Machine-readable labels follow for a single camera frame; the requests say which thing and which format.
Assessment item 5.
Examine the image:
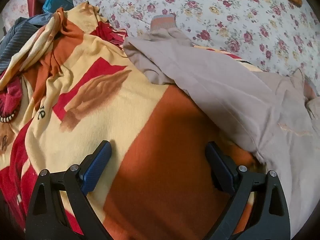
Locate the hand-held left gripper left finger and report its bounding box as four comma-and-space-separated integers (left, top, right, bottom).
25, 141, 113, 240

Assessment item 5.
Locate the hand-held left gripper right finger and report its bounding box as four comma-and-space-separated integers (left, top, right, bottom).
202, 141, 292, 240

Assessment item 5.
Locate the beige zip jacket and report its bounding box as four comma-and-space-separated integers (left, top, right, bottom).
123, 15, 319, 240

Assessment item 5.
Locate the orange yellow red printed blanket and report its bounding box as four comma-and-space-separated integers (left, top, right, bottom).
0, 2, 268, 240

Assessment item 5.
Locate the white floral quilt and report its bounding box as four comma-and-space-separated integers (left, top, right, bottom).
72, 0, 320, 93

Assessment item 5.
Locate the dark striped garment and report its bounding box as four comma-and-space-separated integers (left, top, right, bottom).
0, 14, 54, 72

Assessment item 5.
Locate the blue plastic bag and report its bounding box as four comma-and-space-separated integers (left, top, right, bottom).
42, 0, 74, 14

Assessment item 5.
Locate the pink floral curtain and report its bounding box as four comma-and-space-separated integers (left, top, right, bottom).
2, 0, 29, 28

